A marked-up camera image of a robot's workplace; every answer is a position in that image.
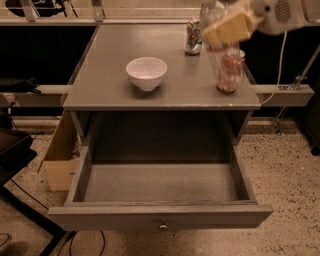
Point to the white bowl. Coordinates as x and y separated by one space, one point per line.
146 73

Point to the red cola can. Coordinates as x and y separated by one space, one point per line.
230 74

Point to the grey open top drawer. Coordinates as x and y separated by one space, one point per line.
137 196

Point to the cardboard box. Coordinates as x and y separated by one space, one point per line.
60 161

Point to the white and green soda can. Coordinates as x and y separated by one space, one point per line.
193 37

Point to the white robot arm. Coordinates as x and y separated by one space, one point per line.
311 10

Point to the grey cabinet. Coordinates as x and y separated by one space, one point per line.
138 97

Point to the clear plastic water bottle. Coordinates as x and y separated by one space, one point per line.
211 11

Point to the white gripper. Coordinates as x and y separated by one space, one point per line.
278 18

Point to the metal drawer knob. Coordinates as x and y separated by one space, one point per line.
163 226

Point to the black cloth on ledge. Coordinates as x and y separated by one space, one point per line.
18 85

